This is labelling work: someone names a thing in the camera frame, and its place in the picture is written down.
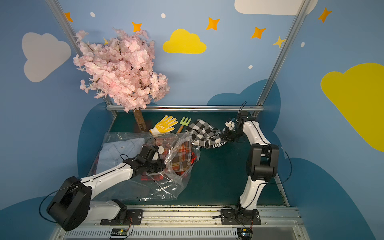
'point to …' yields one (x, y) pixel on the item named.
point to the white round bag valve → (161, 149)
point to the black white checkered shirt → (205, 134)
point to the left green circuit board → (119, 232)
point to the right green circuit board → (244, 233)
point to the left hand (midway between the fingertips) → (166, 164)
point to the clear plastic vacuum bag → (134, 189)
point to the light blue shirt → (114, 153)
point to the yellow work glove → (163, 126)
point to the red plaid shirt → (178, 155)
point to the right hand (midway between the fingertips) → (224, 138)
